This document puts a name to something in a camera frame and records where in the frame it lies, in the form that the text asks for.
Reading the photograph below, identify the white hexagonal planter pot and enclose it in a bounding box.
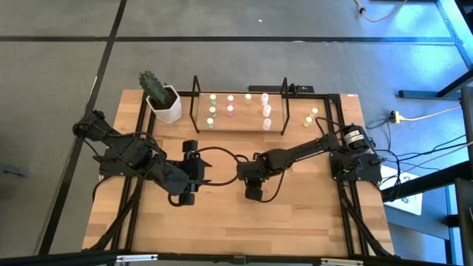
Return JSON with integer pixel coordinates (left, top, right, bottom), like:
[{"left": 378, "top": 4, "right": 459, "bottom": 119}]
[{"left": 146, "top": 84, "right": 183, "bottom": 124}]

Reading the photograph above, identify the silver metal bracket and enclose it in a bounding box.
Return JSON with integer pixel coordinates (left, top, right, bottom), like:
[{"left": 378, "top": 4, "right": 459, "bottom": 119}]
[
  {"left": 320, "top": 257, "right": 365, "bottom": 266},
  {"left": 115, "top": 253, "right": 159, "bottom": 263}
]

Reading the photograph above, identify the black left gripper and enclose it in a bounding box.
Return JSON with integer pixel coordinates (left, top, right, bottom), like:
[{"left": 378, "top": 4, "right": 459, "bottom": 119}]
[{"left": 179, "top": 140, "right": 213, "bottom": 206}]

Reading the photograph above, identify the white paper blue print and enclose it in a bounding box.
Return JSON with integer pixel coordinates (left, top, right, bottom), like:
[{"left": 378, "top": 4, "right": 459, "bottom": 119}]
[{"left": 380, "top": 164, "right": 424, "bottom": 216}]

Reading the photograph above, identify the black metal beam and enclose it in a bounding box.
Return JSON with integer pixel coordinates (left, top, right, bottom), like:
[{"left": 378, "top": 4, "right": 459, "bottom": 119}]
[{"left": 380, "top": 86, "right": 473, "bottom": 266}]

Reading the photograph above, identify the grey floor cable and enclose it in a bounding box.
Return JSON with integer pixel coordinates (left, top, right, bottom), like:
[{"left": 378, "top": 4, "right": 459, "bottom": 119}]
[{"left": 406, "top": 141, "right": 473, "bottom": 174}]

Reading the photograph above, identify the black gantry bar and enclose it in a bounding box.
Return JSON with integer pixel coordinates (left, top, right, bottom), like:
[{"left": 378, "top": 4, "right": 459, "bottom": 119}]
[{"left": 0, "top": 250, "right": 473, "bottom": 266}]

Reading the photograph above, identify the black floor cable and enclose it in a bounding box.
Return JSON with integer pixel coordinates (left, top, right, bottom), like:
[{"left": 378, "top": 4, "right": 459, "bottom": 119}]
[{"left": 372, "top": 133, "right": 468, "bottom": 158}]

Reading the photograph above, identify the white floor cable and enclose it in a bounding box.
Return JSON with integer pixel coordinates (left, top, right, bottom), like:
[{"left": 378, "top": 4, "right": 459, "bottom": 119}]
[{"left": 401, "top": 105, "right": 463, "bottom": 122}]

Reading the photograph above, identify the dark floor object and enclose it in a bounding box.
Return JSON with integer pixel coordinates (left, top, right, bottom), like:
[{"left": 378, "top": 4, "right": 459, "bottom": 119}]
[{"left": 0, "top": 162, "right": 29, "bottom": 179}]

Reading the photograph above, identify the green cactus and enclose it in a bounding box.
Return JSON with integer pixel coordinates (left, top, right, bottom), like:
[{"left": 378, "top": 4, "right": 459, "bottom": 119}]
[{"left": 138, "top": 69, "right": 173, "bottom": 106}]

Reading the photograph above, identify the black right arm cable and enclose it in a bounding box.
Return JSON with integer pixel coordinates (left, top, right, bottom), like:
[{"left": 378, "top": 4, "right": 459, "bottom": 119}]
[{"left": 258, "top": 116, "right": 370, "bottom": 204}]

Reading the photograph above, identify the wooden shelf black metal frame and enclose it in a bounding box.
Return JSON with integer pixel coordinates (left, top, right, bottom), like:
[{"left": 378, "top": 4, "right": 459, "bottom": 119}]
[{"left": 189, "top": 75, "right": 293, "bottom": 137}]

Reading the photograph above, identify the black desk frame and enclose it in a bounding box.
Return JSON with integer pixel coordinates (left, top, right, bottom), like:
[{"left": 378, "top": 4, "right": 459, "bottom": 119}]
[{"left": 398, "top": 0, "right": 473, "bottom": 100}]

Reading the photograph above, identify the tan cable black plug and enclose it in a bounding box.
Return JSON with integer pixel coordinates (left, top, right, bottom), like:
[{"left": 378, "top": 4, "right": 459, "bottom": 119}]
[{"left": 353, "top": 0, "right": 408, "bottom": 23}]

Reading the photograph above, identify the flat black box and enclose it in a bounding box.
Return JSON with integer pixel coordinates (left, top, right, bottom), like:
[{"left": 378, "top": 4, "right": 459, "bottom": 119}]
[{"left": 247, "top": 84, "right": 316, "bottom": 94}]

